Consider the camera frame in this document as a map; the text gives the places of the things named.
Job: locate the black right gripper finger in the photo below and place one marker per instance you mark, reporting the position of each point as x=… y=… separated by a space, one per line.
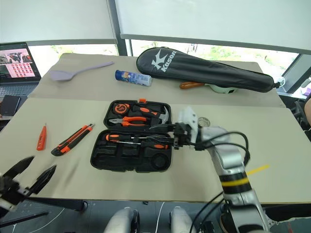
x=162 y=127
x=161 y=139

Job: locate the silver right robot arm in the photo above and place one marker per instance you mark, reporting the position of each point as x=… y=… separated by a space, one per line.
x=228 y=157

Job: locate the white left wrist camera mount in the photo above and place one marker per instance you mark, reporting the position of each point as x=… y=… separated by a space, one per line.
x=4 y=206

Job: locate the small white round object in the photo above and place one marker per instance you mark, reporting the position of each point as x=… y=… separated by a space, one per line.
x=280 y=81

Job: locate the pale green plastic object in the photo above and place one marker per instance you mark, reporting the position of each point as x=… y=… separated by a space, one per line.
x=222 y=89

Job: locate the black Kason racket bag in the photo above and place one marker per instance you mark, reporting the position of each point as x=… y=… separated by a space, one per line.
x=194 y=68

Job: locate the white roller blind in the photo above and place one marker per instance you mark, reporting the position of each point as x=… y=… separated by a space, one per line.
x=56 y=19
x=213 y=19

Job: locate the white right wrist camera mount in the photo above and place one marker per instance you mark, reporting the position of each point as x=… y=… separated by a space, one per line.
x=188 y=117

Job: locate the orange black utility knife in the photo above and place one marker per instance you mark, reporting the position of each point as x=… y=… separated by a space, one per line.
x=70 y=142

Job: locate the orange black tape measure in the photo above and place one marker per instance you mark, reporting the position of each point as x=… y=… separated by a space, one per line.
x=120 y=108

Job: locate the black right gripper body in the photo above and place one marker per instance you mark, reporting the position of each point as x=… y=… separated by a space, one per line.
x=180 y=136

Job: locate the orange test pen screwdriver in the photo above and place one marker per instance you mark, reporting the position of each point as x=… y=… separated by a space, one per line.
x=41 y=139

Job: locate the silver rounded robot leg shell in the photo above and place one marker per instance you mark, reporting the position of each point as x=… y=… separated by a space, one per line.
x=120 y=222
x=181 y=221

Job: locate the small orange black screwdriver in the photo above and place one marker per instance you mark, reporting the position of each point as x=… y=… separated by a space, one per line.
x=156 y=146

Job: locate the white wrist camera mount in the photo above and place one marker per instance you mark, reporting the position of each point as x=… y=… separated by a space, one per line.
x=188 y=117
x=4 y=206

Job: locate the claw hammer orange grip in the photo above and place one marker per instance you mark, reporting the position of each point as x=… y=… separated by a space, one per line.
x=145 y=110

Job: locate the open laptop computer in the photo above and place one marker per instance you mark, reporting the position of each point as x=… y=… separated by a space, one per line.
x=17 y=65

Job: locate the black smartphone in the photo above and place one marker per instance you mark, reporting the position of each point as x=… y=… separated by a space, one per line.
x=10 y=105

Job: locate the blue printed tube can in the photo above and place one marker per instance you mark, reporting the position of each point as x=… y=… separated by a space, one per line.
x=133 y=77

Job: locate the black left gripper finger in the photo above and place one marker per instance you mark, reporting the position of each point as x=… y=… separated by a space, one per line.
x=20 y=167
x=43 y=179

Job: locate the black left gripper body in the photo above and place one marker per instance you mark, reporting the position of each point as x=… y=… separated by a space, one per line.
x=11 y=190

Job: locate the black metal frame bar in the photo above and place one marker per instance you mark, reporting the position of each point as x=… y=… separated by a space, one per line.
x=56 y=202

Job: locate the large orange black screwdriver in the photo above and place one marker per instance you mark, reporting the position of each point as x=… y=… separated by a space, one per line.
x=112 y=137

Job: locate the clear tape roll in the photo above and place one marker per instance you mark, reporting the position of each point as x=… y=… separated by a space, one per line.
x=204 y=121

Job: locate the black plastic tool case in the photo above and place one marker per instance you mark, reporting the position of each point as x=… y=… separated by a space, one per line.
x=126 y=157

